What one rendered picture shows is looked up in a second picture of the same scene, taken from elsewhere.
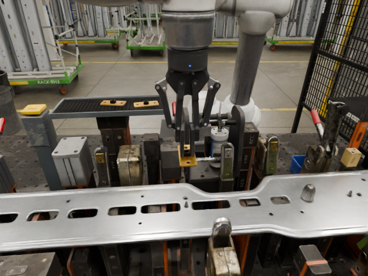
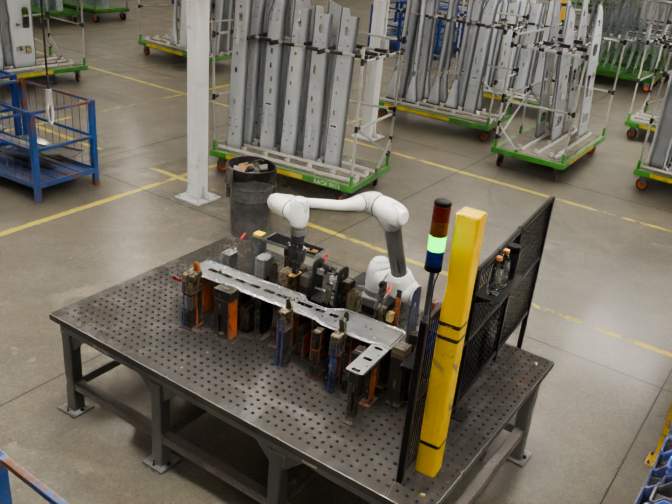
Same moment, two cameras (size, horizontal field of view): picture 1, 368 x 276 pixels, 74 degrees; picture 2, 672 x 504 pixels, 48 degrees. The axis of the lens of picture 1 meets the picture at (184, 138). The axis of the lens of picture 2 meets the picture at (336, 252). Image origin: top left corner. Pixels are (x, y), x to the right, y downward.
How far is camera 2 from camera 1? 3.71 m
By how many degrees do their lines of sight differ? 30
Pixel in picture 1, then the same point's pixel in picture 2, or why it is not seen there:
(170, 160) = (304, 282)
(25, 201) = (237, 274)
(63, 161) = (258, 262)
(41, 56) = (333, 144)
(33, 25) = (338, 103)
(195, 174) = (317, 296)
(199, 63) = (297, 240)
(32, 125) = (255, 241)
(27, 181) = not seen: hidden behind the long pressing
